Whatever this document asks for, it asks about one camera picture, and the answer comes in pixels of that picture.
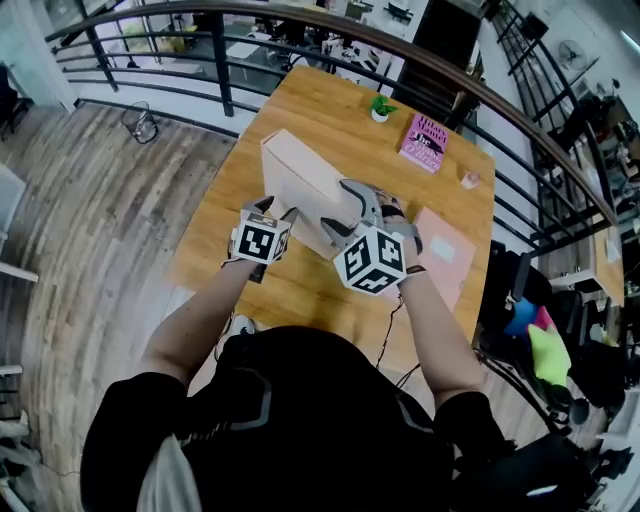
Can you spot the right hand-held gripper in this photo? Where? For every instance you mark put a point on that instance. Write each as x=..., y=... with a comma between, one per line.
x=370, y=260

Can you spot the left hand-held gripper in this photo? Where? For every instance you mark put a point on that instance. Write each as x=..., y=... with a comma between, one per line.
x=260, y=240

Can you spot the beige box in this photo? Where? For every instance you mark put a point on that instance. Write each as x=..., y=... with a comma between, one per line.
x=300, y=180

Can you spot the pink box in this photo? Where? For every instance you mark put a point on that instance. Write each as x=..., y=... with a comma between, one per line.
x=445, y=270

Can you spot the person's left forearm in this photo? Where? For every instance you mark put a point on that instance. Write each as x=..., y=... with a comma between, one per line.
x=195, y=325

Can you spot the person's right forearm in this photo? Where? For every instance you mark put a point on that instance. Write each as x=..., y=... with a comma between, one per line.
x=445, y=345

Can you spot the person's right hand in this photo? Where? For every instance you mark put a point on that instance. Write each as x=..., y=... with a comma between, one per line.
x=392, y=207

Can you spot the pink book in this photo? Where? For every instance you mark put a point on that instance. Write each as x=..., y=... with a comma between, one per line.
x=424, y=145

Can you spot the small green potted plant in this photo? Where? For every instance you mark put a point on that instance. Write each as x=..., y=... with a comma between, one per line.
x=382, y=107

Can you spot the person's white shoe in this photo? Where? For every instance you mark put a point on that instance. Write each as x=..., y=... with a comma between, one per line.
x=244, y=326

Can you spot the blue cushion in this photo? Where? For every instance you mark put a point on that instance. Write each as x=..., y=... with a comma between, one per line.
x=519, y=317

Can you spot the pink cushion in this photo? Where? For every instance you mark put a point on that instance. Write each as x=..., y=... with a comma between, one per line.
x=546, y=317

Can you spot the person's black shirt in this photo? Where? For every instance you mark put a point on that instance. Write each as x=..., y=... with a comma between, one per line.
x=310, y=440

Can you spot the yellow-green cushion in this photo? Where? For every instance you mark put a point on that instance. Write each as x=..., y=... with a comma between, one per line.
x=550, y=357

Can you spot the light wooden side table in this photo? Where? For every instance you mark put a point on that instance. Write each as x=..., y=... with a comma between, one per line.
x=607, y=265

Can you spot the white desk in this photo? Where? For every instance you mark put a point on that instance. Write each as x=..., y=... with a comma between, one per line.
x=12, y=220

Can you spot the white standing fan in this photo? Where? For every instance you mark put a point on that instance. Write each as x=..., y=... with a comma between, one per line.
x=571, y=54

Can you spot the black office chair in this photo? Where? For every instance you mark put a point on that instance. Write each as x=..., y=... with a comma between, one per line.
x=590, y=370

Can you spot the black bag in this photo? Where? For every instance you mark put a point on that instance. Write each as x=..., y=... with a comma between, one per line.
x=530, y=480

